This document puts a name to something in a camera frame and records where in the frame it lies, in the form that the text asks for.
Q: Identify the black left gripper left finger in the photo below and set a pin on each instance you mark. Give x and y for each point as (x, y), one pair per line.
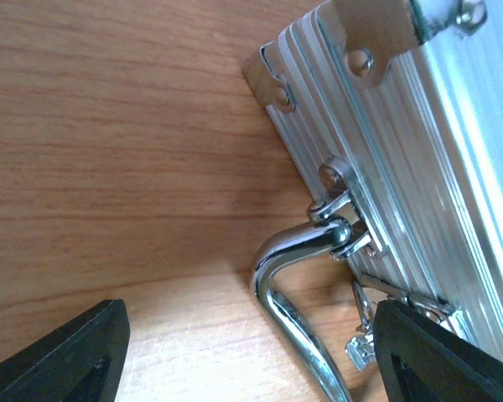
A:
(80, 361)

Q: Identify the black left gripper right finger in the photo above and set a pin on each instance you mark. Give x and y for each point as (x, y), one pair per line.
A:
(421, 361)

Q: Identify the aluminium poker case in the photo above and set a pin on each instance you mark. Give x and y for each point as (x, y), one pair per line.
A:
(392, 112)

